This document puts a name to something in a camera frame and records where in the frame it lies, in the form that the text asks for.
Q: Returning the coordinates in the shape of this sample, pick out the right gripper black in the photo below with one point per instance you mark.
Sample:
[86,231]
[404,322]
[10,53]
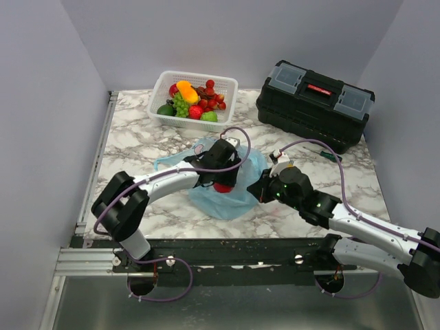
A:
[260,188]

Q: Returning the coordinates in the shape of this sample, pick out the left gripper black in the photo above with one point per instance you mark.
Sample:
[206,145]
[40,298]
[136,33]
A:
[229,179]

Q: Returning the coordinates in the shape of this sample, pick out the red fake apple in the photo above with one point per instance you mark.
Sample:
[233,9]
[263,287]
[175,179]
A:
[222,188]
[173,90]

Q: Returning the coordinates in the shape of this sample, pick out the light blue plastic bag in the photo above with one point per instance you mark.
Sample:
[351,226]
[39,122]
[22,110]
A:
[217,200]

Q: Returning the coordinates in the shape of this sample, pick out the red fake peach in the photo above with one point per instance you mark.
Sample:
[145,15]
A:
[195,112]

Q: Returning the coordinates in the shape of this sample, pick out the red fake cherry bunch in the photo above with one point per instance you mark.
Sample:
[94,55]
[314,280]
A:
[209,100]

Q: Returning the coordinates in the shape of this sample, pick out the green fake grape bunch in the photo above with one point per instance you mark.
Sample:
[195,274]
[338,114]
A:
[180,106]

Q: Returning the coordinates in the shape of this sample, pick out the dark green fake lime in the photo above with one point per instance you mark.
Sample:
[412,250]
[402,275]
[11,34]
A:
[166,110]

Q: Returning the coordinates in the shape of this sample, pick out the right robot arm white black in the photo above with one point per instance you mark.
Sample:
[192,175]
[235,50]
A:
[410,255]

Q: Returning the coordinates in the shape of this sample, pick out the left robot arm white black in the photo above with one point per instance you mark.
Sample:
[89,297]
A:
[121,205]

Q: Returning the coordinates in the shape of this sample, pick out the green fake fruit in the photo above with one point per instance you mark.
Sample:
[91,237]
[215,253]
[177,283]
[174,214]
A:
[210,116]

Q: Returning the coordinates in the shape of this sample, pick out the white plastic basket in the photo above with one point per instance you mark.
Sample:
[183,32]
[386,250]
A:
[227,86]

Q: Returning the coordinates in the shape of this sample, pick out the black plastic toolbox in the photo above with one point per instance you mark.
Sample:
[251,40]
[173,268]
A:
[314,106]

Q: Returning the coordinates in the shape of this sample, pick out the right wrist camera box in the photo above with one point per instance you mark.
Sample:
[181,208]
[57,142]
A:
[280,161]

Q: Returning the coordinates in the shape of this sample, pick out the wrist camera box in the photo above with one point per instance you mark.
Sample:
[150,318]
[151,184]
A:
[280,161]
[233,142]

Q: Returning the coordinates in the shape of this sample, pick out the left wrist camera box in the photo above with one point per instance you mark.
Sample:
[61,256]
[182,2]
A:
[233,142]

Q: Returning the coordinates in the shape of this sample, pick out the green handled screwdriver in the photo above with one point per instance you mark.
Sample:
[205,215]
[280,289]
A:
[325,154]

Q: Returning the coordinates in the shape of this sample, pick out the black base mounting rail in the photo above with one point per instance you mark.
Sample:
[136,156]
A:
[233,262]

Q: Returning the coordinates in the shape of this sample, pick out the aluminium frame profile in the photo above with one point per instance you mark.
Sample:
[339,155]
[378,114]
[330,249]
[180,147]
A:
[84,262]

